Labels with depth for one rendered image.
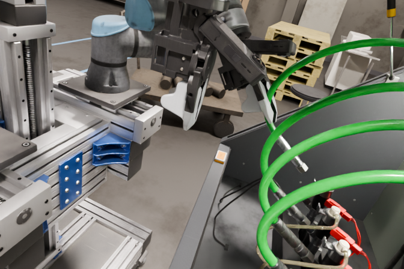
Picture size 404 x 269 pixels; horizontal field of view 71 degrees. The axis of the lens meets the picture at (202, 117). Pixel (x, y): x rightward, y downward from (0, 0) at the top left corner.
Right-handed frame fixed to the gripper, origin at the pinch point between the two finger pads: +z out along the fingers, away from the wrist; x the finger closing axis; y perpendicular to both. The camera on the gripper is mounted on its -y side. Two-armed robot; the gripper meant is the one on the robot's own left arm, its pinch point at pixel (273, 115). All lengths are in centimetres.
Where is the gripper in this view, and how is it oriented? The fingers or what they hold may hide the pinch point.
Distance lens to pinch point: 61.8
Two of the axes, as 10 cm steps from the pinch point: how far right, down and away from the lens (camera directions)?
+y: -8.1, 3.3, 5.0
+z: 3.2, 9.4, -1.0
